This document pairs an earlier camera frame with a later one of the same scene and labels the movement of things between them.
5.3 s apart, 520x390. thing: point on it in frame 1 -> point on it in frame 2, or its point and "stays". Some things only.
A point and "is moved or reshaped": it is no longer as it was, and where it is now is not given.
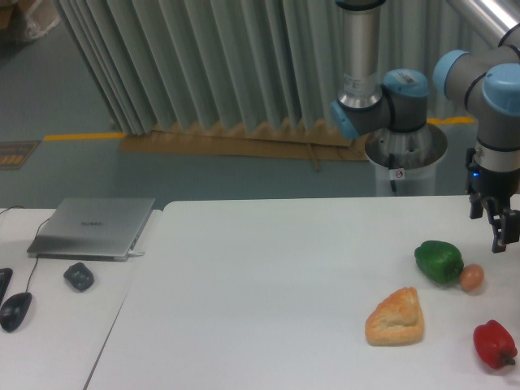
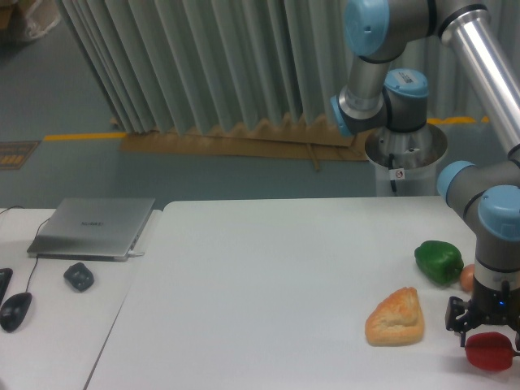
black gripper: [481, 182] -> [487, 306]
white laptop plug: [132, 253] stays
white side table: [43, 352] stays
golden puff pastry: [397, 320] stays
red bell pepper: [494, 344] is moved or reshaped
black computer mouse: [13, 309] stays
